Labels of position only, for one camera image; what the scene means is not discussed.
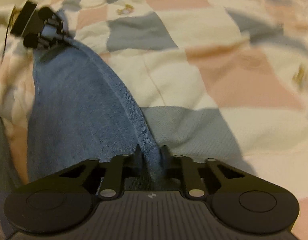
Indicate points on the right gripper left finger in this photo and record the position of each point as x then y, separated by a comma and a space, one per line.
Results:
120, 168

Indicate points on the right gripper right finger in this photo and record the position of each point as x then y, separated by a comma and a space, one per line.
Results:
186, 171

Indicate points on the blue denim jeans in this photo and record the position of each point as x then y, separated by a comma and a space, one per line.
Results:
82, 110

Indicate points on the pink grey checkered quilt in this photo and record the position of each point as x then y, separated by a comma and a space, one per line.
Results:
226, 79

